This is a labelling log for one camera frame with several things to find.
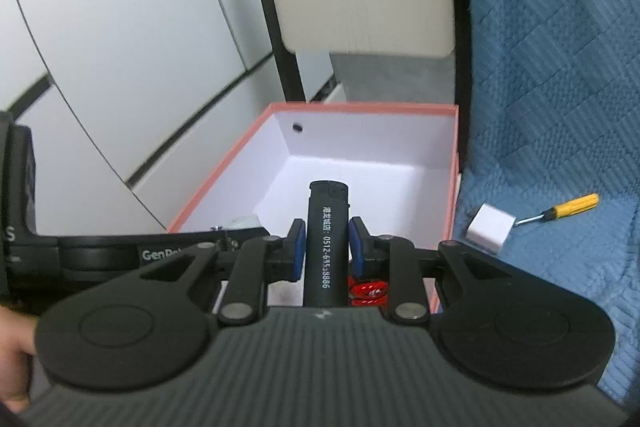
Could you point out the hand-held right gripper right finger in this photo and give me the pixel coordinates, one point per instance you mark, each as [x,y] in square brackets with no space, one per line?
[356,244]

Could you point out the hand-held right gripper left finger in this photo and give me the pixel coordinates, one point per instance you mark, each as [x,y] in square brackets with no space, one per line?
[296,249]

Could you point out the black rectangular lighter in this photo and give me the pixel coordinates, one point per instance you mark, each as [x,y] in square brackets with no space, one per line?
[327,247]

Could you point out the red lion figurine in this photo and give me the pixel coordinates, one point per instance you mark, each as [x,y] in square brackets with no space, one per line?
[367,292]

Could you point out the pink cardboard box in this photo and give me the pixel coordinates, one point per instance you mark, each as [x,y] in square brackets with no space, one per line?
[370,157]

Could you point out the person's left hand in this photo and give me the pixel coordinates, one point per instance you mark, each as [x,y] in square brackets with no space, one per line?
[17,357]

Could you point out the white plug charger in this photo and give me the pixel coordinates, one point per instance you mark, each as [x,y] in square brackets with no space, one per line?
[492,227]

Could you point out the blue textured seat cover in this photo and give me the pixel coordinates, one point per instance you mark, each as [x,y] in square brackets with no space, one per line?
[560,82]

